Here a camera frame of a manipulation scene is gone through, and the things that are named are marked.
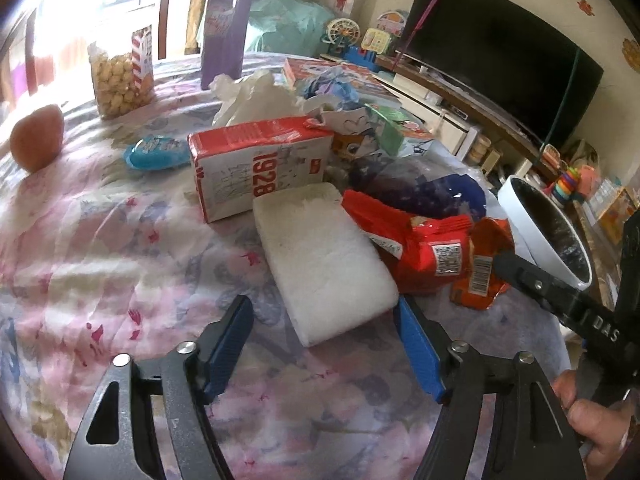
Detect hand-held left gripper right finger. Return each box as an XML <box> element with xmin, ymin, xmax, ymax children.
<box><xmin>392</xmin><ymin>295</ymin><xmax>588</xmax><ymax>480</ymax></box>

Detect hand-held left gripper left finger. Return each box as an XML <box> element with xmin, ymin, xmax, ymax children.
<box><xmin>62</xmin><ymin>294</ymin><xmax>256</xmax><ymax>480</ymax></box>

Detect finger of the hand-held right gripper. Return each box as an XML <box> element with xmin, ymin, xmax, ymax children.
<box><xmin>492</xmin><ymin>251</ymin><xmax>623</xmax><ymax>348</ymax></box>

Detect black bin liner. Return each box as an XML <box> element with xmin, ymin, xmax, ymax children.
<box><xmin>517</xmin><ymin>182</ymin><xmax>588</xmax><ymax>281</ymax></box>

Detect orange snack packet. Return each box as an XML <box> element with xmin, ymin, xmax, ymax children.
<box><xmin>449</xmin><ymin>217</ymin><xmax>516</xmax><ymax>311</ymax></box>

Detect red snack packet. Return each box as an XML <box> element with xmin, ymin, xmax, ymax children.
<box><xmin>341</xmin><ymin>189</ymin><xmax>475</xmax><ymax>295</ymax></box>

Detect white foam block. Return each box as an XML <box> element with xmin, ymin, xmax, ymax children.
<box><xmin>251</xmin><ymin>182</ymin><xmax>401</xmax><ymax>347</ymax></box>

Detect white tissue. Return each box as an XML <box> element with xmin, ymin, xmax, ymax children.
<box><xmin>209</xmin><ymin>69</ymin><xmax>303</xmax><ymax>128</ymax></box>

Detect person's right hand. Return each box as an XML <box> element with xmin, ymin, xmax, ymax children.
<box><xmin>551</xmin><ymin>369</ymin><xmax>640</xmax><ymax>466</ymax></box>

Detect yellow picture book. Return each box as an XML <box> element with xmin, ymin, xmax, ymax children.
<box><xmin>597</xmin><ymin>189</ymin><xmax>637</xmax><ymax>241</ymax></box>

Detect rainbow stacking rings toy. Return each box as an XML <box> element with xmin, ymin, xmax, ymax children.
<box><xmin>550</xmin><ymin>165</ymin><xmax>581</xmax><ymax>206</ymax></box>

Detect pink plastic toy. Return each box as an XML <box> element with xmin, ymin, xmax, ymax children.
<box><xmin>575</xmin><ymin>164</ymin><xmax>602</xmax><ymax>202</ymax></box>

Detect blue plastic bag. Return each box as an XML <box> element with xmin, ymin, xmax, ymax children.
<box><xmin>380</xmin><ymin>174</ymin><xmax>488</xmax><ymax>221</ymax></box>

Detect stacked round jars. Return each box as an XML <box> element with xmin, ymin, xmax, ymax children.
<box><xmin>470</xmin><ymin>135</ymin><xmax>493</xmax><ymax>163</ymax></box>

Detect red and white carton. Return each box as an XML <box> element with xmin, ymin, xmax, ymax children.
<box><xmin>187</xmin><ymin>116</ymin><xmax>335</xmax><ymax>223</ymax></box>

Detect green stick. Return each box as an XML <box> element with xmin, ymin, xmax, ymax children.
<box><xmin>542</xmin><ymin>50</ymin><xmax>581</xmax><ymax>161</ymax></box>

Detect white TV cabinet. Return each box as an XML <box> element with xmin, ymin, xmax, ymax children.
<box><xmin>375</xmin><ymin>55</ymin><xmax>551</xmax><ymax>178</ymax></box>

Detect blue egg-shaped packet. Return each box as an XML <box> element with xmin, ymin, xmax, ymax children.
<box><xmin>123</xmin><ymin>135</ymin><xmax>191</xmax><ymax>171</ymax></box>

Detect green white carton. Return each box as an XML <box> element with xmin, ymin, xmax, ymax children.
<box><xmin>365</xmin><ymin>104</ymin><xmax>436</xmax><ymax>158</ymax></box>

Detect cartoon printed wrapper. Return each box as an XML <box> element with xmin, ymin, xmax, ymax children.
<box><xmin>300</xmin><ymin>102</ymin><xmax>391</xmax><ymax>161</ymax></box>

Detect black television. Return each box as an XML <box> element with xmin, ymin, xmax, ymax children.
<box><xmin>400</xmin><ymin>0</ymin><xmax>605</xmax><ymax>151</ymax></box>

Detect red printed flat box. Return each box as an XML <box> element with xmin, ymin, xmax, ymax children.
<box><xmin>282</xmin><ymin>57</ymin><xmax>401</xmax><ymax>106</ymax></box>

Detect blue toy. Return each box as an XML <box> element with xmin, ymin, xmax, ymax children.
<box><xmin>345</xmin><ymin>45</ymin><xmax>381</xmax><ymax>67</ymax></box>

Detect clear popcorn bag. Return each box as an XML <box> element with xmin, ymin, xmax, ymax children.
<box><xmin>87</xmin><ymin>25</ymin><xmax>155</xmax><ymax>120</ymax></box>

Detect pink stick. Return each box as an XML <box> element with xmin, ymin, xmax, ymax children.
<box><xmin>395</xmin><ymin>0</ymin><xmax>451</xmax><ymax>68</ymax></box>

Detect yellow and pink toy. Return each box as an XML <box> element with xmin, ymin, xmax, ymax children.
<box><xmin>360</xmin><ymin>27</ymin><xmax>393</xmax><ymax>56</ymax></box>

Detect round colourful toy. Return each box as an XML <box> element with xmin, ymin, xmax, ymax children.
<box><xmin>375</xmin><ymin>10</ymin><xmax>411</xmax><ymax>38</ymax></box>

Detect purple water bottle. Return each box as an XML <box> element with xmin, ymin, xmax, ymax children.
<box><xmin>200</xmin><ymin>0</ymin><xmax>256</xmax><ymax>91</ymax></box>

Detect toy ferris wheel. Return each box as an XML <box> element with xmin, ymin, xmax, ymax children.
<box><xmin>320</xmin><ymin>17</ymin><xmax>353</xmax><ymax>56</ymax></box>

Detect teal dust cover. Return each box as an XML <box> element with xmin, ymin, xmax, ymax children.
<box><xmin>245</xmin><ymin>0</ymin><xmax>336</xmax><ymax>56</ymax></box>

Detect sliding glass door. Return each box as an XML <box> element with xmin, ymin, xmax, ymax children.
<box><xmin>0</xmin><ymin>0</ymin><xmax>201</xmax><ymax>91</ymax></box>

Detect beige curtain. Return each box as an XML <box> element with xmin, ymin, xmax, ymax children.
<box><xmin>186</xmin><ymin>0</ymin><xmax>217</xmax><ymax>56</ymax></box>

